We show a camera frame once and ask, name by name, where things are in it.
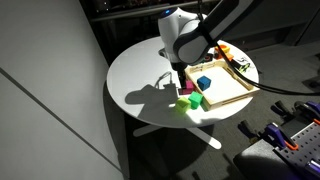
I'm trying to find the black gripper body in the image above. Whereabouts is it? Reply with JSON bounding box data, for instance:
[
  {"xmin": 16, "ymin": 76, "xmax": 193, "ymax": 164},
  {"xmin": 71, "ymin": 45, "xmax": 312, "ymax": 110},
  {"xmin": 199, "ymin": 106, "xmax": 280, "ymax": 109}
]
[{"xmin": 171, "ymin": 62, "xmax": 187, "ymax": 80}]

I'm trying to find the pink block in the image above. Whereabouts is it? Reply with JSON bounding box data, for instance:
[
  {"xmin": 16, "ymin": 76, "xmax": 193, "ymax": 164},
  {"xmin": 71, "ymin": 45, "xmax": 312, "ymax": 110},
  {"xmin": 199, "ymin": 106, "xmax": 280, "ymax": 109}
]
[{"xmin": 178, "ymin": 80, "xmax": 194, "ymax": 95}]

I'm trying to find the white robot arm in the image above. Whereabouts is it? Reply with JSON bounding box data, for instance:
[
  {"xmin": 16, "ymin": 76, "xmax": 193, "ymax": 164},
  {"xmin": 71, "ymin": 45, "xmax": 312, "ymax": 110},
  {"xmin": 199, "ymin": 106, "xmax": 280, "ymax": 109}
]
[{"xmin": 158, "ymin": 0, "xmax": 263, "ymax": 88}]

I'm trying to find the blue block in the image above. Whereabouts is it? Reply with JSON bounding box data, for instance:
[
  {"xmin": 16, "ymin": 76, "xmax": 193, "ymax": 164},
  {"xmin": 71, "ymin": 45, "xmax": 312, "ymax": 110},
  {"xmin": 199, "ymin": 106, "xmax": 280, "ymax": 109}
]
[{"xmin": 197, "ymin": 76, "xmax": 211, "ymax": 91}]

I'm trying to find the dark green block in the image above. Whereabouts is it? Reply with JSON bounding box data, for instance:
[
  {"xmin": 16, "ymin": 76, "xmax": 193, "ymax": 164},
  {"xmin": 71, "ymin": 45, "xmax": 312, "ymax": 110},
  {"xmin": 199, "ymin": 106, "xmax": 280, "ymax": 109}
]
[{"xmin": 188, "ymin": 91, "xmax": 203, "ymax": 109}]

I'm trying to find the light green block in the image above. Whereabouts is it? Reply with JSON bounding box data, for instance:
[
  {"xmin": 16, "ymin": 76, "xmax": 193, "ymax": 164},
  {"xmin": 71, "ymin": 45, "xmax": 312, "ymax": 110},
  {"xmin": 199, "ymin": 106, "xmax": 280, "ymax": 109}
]
[{"xmin": 175, "ymin": 97, "xmax": 191, "ymax": 113}]

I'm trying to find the wooden tray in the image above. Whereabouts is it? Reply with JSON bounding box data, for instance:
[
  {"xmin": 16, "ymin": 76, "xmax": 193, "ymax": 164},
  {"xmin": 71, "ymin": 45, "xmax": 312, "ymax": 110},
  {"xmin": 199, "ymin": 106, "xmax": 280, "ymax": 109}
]
[{"xmin": 185, "ymin": 61, "xmax": 258, "ymax": 110}]

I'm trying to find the orange object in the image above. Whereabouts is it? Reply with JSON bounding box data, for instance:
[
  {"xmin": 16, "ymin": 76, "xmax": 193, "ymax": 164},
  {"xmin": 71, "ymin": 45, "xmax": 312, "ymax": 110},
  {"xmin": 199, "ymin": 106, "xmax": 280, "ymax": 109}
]
[{"xmin": 214, "ymin": 44, "xmax": 234, "ymax": 61}]

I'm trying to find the green black checkered object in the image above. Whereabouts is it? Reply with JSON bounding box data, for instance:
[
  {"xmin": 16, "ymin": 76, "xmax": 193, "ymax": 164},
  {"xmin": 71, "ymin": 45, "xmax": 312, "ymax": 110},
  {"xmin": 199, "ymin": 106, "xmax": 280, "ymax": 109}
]
[{"xmin": 238, "ymin": 63, "xmax": 250, "ymax": 73}]

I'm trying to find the white table base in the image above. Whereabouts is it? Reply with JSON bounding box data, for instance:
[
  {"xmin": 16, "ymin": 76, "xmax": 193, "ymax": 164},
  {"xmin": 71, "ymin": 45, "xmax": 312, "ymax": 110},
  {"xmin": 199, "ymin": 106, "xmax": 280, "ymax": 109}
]
[{"xmin": 132, "ymin": 123, "xmax": 222, "ymax": 150}]

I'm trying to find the purple orange clamp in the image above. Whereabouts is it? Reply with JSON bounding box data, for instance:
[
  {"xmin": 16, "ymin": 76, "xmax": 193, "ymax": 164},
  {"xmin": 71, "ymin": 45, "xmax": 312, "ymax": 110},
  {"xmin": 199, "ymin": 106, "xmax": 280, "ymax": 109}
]
[{"xmin": 261, "ymin": 123, "xmax": 299, "ymax": 150}]

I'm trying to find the dark grey cart top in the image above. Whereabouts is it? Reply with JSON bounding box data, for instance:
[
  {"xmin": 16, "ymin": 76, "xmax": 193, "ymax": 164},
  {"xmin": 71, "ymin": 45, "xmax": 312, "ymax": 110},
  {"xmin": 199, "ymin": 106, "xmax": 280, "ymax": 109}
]
[{"xmin": 234, "ymin": 116, "xmax": 313, "ymax": 180}]

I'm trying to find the purple black clamp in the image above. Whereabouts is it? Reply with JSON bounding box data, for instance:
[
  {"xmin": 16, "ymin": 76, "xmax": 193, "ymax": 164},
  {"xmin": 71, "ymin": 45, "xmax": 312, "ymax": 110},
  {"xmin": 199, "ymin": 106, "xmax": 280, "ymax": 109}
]
[{"xmin": 294, "ymin": 101, "xmax": 320, "ymax": 125}]

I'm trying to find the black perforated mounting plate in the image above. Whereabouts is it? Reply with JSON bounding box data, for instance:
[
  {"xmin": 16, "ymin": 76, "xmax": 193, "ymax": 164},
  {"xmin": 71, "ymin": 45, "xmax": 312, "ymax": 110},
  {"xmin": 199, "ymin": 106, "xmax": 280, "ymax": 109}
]
[{"xmin": 274, "ymin": 122, "xmax": 320, "ymax": 180}]

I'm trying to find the black cable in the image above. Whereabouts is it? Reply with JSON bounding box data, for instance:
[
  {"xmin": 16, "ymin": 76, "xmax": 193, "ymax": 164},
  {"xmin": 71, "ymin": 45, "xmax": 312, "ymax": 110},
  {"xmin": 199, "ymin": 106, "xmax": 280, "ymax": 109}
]
[{"xmin": 196, "ymin": 0, "xmax": 320, "ymax": 97}]

